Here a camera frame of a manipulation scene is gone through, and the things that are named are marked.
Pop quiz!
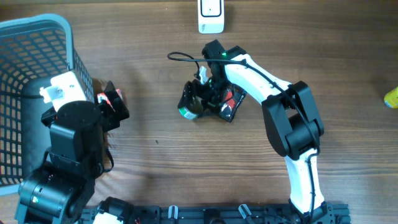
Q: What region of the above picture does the black red snack packet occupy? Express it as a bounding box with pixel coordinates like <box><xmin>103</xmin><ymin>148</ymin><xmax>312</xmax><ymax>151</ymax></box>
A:
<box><xmin>218</xmin><ymin>87</ymin><xmax>247</xmax><ymax>123</ymax></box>

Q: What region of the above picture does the silver tin can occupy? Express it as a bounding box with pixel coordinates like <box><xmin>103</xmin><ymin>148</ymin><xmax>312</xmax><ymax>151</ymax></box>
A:
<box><xmin>178</xmin><ymin>97</ymin><xmax>203</xmax><ymax>119</ymax></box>

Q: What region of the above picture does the yellow capped bottle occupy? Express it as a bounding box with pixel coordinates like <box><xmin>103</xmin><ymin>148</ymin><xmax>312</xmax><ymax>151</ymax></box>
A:
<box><xmin>384</xmin><ymin>87</ymin><xmax>398</xmax><ymax>109</ymax></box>

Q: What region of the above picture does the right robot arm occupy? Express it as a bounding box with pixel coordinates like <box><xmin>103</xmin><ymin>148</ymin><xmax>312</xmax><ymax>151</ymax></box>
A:
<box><xmin>167</xmin><ymin>40</ymin><xmax>325</xmax><ymax>223</ymax></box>

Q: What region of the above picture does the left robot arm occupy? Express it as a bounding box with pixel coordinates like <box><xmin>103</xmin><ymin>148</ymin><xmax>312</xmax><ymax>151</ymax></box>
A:
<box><xmin>15</xmin><ymin>82</ymin><xmax>129</xmax><ymax>223</ymax></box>

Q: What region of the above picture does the white barcode scanner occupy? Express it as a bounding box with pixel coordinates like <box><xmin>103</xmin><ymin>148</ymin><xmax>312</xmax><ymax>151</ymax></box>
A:
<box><xmin>197</xmin><ymin>0</ymin><xmax>225</xmax><ymax>34</ymax></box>

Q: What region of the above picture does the small red carton box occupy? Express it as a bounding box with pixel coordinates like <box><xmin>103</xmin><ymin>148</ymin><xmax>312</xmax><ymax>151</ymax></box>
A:
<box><xmin>97</xmin><ymin>89</ymin><xmax>123</xmax><ymax>107</ymax></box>

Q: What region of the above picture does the grey plastic mesh basket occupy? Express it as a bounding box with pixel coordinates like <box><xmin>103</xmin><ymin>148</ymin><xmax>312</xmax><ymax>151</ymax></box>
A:
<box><xmin>1</xmin><ymin>14</ymin><xmax>94</xmax><ymax>196</ymax></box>

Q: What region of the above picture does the right camera cable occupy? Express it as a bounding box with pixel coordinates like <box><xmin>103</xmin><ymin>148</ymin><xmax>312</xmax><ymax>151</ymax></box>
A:
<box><xmin>167</xmin><ymin>51</ymin><xmax>321</xmax><ymax>223</ymax></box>

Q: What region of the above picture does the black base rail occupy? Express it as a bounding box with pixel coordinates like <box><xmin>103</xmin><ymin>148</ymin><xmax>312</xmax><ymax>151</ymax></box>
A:
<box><xmin>127</xmin><ymin>203</ymin><xmax>351</xmax><ymax>224</ymax></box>

